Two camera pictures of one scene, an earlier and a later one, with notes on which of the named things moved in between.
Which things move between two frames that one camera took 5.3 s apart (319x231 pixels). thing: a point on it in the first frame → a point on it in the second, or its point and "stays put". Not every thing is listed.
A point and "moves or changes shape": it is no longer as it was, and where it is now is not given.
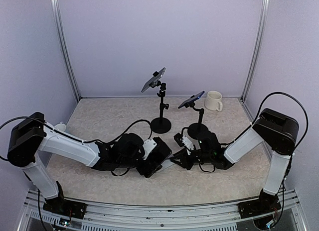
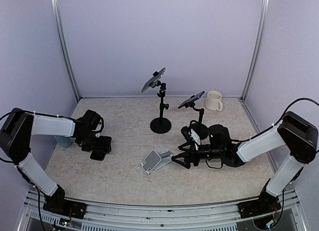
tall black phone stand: [160, 125] stays put
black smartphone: [161, 152] moves or changes shape
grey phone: [154, 78] stays put
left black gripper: [149, 169] → [100, 146]
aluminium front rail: [279, 211] stays put
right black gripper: [185, 162] stays put
